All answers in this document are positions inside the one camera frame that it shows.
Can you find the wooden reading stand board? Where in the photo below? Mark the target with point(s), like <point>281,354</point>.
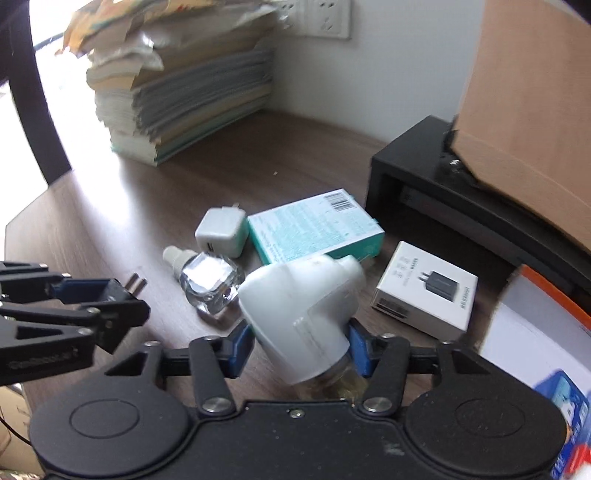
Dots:
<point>524,125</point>

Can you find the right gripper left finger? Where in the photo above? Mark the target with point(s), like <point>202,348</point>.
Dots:
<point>212,360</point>

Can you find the white orange-edged box tray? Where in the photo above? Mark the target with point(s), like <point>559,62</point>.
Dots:
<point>536,329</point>

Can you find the black monitor riser shelf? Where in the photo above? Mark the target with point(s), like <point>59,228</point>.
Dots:
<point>420,170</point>

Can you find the white charger retail box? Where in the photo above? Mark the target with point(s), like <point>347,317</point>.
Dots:
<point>427,293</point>

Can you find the clear liquid refill bottle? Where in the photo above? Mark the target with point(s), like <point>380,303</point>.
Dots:
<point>209,281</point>

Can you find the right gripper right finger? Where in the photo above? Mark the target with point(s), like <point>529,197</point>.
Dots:
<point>383,362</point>

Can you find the white usb wall charger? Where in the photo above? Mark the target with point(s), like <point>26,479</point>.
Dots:
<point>223,231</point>

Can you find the blue tin case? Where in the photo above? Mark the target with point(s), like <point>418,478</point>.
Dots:
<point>574,407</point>

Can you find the stack of books and papers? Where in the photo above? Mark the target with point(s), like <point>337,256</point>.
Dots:
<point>166,74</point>

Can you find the white double wall socket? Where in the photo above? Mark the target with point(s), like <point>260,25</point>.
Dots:
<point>329,19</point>

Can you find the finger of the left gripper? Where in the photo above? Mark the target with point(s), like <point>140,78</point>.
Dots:
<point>118,310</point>
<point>18,273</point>

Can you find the teal white carton box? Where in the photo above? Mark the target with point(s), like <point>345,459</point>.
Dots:
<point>331,223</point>

